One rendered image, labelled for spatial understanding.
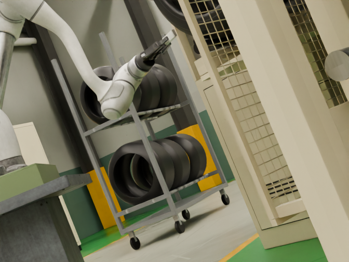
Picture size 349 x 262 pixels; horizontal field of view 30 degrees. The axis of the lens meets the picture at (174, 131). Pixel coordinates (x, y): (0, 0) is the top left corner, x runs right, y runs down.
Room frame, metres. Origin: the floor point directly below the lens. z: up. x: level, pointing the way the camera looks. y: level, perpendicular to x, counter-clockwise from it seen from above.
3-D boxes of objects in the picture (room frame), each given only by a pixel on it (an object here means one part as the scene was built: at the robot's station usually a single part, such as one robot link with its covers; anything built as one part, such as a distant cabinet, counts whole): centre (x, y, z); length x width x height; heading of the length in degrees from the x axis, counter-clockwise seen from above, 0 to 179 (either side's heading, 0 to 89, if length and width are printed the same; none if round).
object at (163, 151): (6.45, 0.25, 0.96); 1.30 x 0.62 x 1.92; 154
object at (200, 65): (2.44, -0.32, 0.83); 0.36 x 0.09 x 0.06; 133
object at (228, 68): (2.33, -0.42, 0.80); 0.37 x 0.36 x 0.02; 43
